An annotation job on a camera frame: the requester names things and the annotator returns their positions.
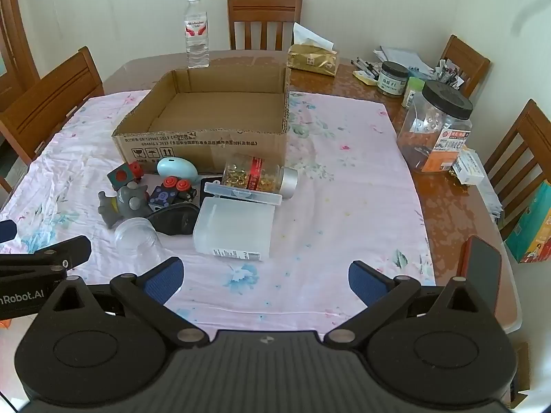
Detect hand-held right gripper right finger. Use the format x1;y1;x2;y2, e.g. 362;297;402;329
324;260;491;349

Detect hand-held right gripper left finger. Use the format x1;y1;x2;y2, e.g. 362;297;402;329
41;257;206;350

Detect clear plastic cup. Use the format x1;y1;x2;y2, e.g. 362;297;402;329
114;217;163;264

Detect black glasses case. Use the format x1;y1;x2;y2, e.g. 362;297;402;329
147;204;201;237

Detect grey toy figure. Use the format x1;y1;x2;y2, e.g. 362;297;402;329
97;182;150;230

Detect white plastic box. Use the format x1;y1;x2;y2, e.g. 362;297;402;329
192;195;276;262

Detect red toy train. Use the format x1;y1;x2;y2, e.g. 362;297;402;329
107;161;146;191

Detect light blue egg-shaped case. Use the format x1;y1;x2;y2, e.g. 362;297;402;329
157;157;201;184

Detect clear plastic case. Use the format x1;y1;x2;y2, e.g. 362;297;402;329
203;181;283;207

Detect cardboard box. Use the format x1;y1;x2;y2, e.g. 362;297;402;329
112;65;292;176

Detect pink floral tablecloth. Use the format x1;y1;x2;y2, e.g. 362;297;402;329
0;89;436;341

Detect blue toy train car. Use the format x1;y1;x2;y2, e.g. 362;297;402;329
147;176;198;208

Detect red case phone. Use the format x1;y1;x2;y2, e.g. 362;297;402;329
457;235;503;316

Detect wooden chair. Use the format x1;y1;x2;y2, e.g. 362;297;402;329
226;0;303;52
483;98;551;242
0;46;106;194
439;34;492;99

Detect yellow capsule bottle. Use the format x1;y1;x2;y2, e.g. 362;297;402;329
221;153;299;199

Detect white medicine box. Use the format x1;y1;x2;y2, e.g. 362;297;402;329
451;148;486;187

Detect large clear black lid jar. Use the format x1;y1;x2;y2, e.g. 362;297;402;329
396;79;474;174

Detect colourful paper bag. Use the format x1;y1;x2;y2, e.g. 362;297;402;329
504;180;551;264

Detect small green lid bottle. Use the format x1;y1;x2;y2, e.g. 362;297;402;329
402;76;425;109

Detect yellow sticky notes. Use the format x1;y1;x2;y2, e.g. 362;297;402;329
352;70;380;87

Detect dark lid glass jar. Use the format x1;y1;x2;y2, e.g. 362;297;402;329
376;61;409;97

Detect bundle of black pens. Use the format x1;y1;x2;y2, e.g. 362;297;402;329
350;57;383;79

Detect pen holder with pens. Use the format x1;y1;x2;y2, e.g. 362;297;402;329
432;57;466;92

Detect stack of white papers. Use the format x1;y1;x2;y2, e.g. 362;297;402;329
373;46;436;79

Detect gold tissue pack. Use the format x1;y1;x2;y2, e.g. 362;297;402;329
286;22;341;78

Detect clear water bottle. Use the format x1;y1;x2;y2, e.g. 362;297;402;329
184;0;210;68

